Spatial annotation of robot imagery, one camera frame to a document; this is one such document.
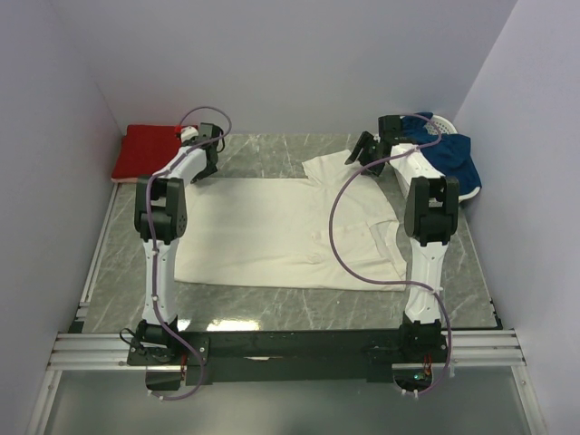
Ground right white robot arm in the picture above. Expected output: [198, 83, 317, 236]
[346, 114, 459, 362]

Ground white plastic laundry basket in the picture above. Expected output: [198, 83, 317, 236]
[389, 114, 481, 205]

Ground aluminium extrusion rail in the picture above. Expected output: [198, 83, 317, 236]
[49, 329, 526, 371]

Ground folded pink t shirt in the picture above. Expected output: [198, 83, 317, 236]
[111, 175, 139, 184]

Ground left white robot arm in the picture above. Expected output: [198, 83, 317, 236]
[134, 123, 225, 364]

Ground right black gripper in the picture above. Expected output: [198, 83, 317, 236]
[345, 131, 385, 179]

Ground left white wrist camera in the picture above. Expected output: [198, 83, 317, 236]
[175, 126, 198, 143]

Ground cream white t shirt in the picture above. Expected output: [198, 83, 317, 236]
[175, 151, 407, 291]

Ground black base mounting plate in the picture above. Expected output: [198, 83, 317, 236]
[127, 322, 451, 392]

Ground crumpled blue t shirt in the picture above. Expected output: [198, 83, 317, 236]
[401, 112, 482, 201]

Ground folded red t shirt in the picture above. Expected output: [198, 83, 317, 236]
[111, 124, 181, 176]

